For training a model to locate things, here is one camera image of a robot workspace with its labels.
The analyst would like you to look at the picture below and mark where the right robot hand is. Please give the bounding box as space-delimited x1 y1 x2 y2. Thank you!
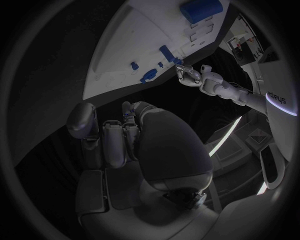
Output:
66 101 224 240

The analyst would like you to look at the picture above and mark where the blue gear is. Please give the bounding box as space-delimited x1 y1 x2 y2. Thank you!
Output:
139 68 159 84

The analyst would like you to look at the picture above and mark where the white task board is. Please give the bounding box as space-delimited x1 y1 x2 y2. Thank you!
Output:
81 0 240 102

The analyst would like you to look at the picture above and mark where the long blue peg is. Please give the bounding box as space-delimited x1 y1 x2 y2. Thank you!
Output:
158 45 177 63

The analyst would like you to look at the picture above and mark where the large blue cylinder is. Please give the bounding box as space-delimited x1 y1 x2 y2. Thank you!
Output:
179 0 224 25

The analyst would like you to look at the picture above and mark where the white cable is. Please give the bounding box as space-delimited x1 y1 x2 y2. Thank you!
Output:
228 81 255 95

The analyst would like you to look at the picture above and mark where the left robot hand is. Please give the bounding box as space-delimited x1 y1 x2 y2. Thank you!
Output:
175 64 203 87

